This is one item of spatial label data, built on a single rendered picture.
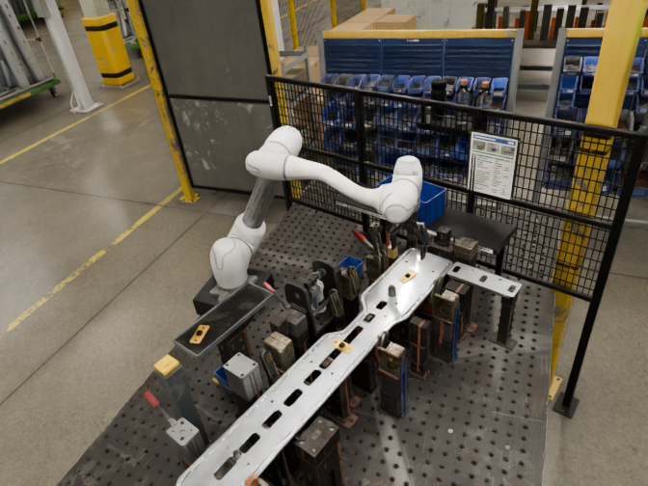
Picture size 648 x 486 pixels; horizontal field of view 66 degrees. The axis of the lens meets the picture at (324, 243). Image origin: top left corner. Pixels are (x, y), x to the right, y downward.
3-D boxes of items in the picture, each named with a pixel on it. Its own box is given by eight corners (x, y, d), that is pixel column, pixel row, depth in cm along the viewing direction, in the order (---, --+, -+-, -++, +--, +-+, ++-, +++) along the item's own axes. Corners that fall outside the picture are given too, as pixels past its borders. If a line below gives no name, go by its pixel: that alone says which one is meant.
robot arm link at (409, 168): (396, 187, 194) (390, 204, 184) (395, 150, 185) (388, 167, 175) (424, 189, 190) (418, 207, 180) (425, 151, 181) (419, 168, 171)
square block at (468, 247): (465, 311, 233) (471, 250, 212) (449, 306, 237) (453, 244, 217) (472, 302, 238) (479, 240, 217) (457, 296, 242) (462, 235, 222)
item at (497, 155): (512, 202, 224) (521, 138, 206) (465, 190, 236) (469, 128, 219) (513, 201, 225) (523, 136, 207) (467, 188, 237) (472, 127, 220)
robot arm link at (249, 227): (219, 252, 252) (237, 226, 268) (247, 267, 253) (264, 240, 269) (261, 134, 199) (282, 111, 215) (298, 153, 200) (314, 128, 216)
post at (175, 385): (198, 458, 184) (165, 380, 159) (185, 447, 189) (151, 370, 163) (213, 444, 189) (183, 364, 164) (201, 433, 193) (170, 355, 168)
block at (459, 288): (460, 346, 216) (464, 298, 200) (436, 336, 222) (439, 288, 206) (470, 333, 222) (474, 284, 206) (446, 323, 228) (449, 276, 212)
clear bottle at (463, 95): (464, 126, 227) (467, 82, 216) (451, 123, 231) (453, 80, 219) (471, 121, 231) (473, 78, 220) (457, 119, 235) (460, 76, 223)
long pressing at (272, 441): (219, 532, 134) (218, 529, 133) (169, 485, 146) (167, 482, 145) (456, 263, 217) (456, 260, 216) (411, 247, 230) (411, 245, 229)
